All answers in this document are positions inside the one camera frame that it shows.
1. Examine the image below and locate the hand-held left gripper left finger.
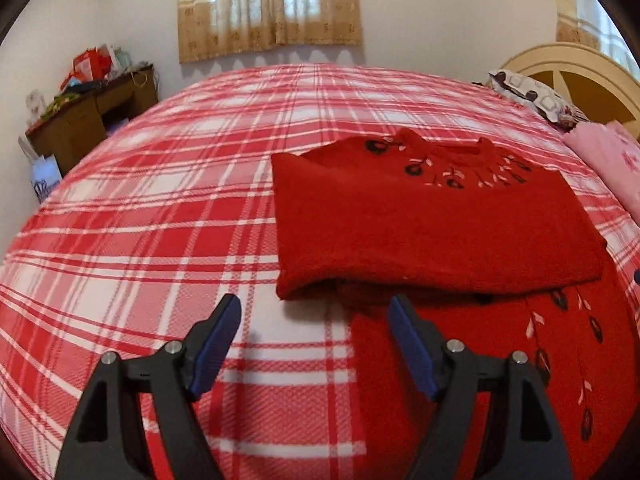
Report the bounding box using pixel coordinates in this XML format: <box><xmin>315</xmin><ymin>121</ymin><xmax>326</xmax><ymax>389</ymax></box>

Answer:
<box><xmin>54</xmin><ymin>293</ymin><xmax>243</xmax><ymax>480</ymax></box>

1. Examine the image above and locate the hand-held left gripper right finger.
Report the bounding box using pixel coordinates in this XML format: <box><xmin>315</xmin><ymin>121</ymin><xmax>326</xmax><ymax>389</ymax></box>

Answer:
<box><xmin>388</xmin><ymin>294</ymin><xmax>573</xmax><ymax>480</ymax></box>

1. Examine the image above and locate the red embroidered knit sweater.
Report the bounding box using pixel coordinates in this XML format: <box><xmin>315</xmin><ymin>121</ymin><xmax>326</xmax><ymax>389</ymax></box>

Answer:
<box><xmin>270</xmin><ymin>127</ymin><xmax>640</xmax><ymax>480</ymax></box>

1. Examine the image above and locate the red white plaid bed blanket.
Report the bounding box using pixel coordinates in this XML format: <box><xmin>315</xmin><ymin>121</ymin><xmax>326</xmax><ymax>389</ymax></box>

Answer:
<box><xmin>0</xmin><ymin>62</ymin><xmax>640</xmax><ymax>480</ymax></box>

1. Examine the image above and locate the white blue paper bag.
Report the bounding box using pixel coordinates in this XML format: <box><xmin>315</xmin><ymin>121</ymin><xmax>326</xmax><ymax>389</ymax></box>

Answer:
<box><xmin>19</xmin><ymin>135</ymin><xmax>64</xmax><ymax>204</ymax></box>

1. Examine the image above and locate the brown wooden desk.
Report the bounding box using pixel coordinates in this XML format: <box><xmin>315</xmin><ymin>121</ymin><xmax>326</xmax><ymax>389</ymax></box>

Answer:
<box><xmin>25</xmin><ymin>62</ymin><xmax>160</xmax><ymax>177</ymax></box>

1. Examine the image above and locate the pink folded cloth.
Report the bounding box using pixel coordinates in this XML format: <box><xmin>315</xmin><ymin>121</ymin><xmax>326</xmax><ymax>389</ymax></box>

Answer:
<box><xmin>562</xmin><ymin>120</ymin><xmax>640</xmax><ymax>221</ymax></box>

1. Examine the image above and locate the white brown patterned pillow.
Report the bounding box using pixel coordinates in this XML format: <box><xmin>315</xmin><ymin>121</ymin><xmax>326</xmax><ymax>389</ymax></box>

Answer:
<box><xmin>487</xmin><ymin>69</ymin><xmax>591</xmax><ymax>128</ymax></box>

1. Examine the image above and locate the pile of red gift bags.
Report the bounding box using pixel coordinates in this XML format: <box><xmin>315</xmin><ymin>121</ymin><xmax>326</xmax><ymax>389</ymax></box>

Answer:
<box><xmin>60</xmin><ymin>44</ymin><xmax>136</xmax><ymax>93</ymax></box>

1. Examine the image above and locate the cream round wooden headboard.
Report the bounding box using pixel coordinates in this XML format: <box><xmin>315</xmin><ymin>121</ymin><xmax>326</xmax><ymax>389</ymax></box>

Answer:
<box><xmin>498</xmin><ymin>41</ymin><xmax>640</xmax><ymax>141</ymax></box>

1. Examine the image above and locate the beige patterned short curtain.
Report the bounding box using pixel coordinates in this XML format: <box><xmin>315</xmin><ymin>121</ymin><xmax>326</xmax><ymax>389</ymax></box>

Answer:
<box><xmin>177</xmin><ymin>0</ymin><xmax>364</xmax><ymax>65</ymax></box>

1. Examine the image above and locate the beige patterned long curtain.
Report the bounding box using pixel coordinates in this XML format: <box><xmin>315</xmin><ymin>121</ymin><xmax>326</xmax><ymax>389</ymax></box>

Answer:
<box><xmin>554</xmin><ymin>0</ymin><xmax>632</xmax><ymax>68</ymax></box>

